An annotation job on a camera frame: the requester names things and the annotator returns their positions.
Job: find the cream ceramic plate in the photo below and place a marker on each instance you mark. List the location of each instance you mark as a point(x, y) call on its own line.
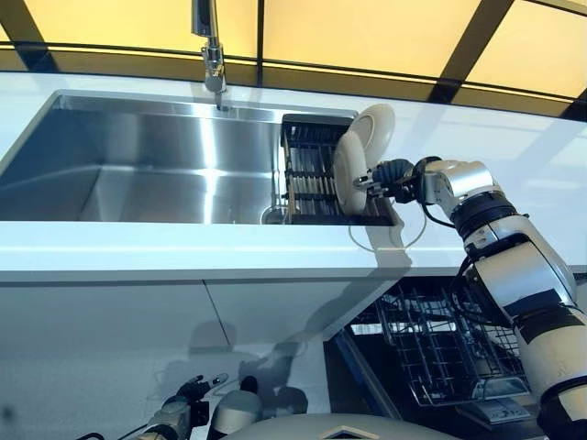
point(378, 128)
point(348, 179)

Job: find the robot left leg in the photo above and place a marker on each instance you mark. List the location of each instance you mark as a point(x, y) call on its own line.
point(236, 410)

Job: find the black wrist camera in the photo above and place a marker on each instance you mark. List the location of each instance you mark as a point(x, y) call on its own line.
point(406, 194)
point(201, 412)

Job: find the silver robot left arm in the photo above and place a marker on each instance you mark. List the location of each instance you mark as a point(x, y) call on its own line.
point(169, 414)

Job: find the stainless steel sink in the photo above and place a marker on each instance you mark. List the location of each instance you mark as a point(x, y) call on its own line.
point(160, 174)

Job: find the dishwasher detergent dispenser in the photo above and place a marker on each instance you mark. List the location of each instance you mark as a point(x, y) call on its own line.
point(502, 410)

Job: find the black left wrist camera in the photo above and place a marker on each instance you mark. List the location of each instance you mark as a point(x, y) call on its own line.
point(201, 412)

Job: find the white cabinet door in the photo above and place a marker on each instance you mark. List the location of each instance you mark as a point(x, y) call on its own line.
point(91, 348)
point(284, 307)

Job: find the black window frame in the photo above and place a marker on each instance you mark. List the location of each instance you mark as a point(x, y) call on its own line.
point(321, 75)

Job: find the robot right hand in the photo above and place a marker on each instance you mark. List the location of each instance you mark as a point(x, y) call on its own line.
point(394, 174)

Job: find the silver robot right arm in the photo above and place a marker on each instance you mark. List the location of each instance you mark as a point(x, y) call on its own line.
point(518, 256)

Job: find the robot leg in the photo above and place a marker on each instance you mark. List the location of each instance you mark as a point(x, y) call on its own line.
point(291, 401)
point(236, 410)

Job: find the robot right leg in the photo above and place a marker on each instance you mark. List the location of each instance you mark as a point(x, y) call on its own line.
point(291, 401)

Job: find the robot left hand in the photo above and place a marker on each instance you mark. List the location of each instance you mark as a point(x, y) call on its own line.
point(195, 387)

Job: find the metal sink drain strainer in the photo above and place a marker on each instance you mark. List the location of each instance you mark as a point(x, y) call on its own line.
point(274, 214)

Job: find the chrome kitchen faucet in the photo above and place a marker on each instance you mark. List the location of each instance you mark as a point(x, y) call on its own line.
point(213, 50)

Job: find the black sink drying rack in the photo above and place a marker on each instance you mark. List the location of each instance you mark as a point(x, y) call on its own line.
point(312, 183)

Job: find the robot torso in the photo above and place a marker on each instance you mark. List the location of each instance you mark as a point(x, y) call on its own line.
point(321, 428)

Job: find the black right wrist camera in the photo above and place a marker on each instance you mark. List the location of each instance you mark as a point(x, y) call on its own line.
point(406, 194)

